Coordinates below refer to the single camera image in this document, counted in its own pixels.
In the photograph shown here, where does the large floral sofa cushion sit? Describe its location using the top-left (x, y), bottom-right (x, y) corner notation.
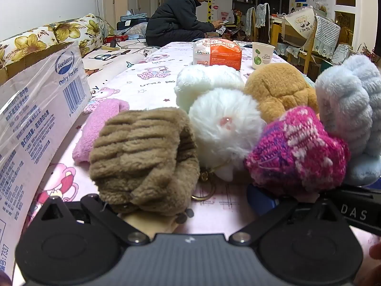
top-left (0, 25), bottom-right (60, 66)

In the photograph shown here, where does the cartoon print sofa sheet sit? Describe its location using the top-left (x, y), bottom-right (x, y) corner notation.
top-left (80, 40), bottom-right (161, 94)

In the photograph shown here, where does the person's right hand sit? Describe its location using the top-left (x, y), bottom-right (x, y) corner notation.
top-left (356, 241), bottom-right (381, 286)

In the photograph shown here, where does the gold keyring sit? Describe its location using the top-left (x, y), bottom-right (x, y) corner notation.
top-left (190, 168), bottom-right (216, 201)

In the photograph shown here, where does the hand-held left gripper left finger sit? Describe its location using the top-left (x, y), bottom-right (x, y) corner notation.
top-left (39, 194), bottom-right (151, 246)

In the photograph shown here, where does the red flower bunch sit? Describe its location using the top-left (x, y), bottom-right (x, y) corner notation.
top-left (359, 43), bottom-right (381, 66)

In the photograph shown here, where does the white paper cup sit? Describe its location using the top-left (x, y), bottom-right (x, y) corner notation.
top-left (251, 42), bottom-right (276, 70)

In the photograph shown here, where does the red flat box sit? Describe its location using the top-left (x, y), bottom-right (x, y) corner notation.
top-left (103, 34), bottom-right (129, 44)

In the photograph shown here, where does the printed cardboard box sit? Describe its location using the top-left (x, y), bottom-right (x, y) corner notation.
top-left (0, 41), bottom-right (93, 281)

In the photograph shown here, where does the tan plush toy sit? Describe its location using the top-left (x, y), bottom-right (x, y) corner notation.
top-left (244, 62), bottom-right (319, 124)

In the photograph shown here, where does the taupe ribbed plush hat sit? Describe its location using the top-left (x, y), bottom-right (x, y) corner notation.
top-left (89, 107), bottom-right (201, 215)

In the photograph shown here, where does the black bag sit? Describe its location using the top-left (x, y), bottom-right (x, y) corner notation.
top-left (116, 18), bottom-right (150, 31)

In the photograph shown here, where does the magenta knit hat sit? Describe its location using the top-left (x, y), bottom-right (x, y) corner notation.
top-left (244, 106), bottom-right (351, 199)

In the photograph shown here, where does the white plush toy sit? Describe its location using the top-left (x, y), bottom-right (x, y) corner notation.
top-left (174, 65), bottom-right (246, 114)

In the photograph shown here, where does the cardboard box with scalloped cover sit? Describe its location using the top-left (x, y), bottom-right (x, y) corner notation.
top-left (281, 6), bottom-right (317, 46)

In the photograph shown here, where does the small floral sofa cushion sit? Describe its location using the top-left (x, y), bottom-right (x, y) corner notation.
top-left (54, 13), bottom-right (105, 58)

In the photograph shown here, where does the white fluffy pompom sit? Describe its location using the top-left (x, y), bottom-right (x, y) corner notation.
top-left (189, 88), bottom-right (267, 182)

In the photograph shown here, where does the chair with crochet cover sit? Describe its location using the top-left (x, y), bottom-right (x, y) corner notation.
top-left (298, 15), bottom-right (341, 75)
top-left (251, 3), bottom-right (271, 43)

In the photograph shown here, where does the light blue plush headband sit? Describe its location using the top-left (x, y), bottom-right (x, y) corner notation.
top-left (315, 54), bottom-right (381, 185)

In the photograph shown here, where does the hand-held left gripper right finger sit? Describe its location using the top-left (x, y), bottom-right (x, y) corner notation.
top-left (229, 185), bottom-right (349, 246)

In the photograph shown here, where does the orange and white carton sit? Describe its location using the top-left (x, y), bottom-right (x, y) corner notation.
top-left (193, 39), bottom-right (243, 70)

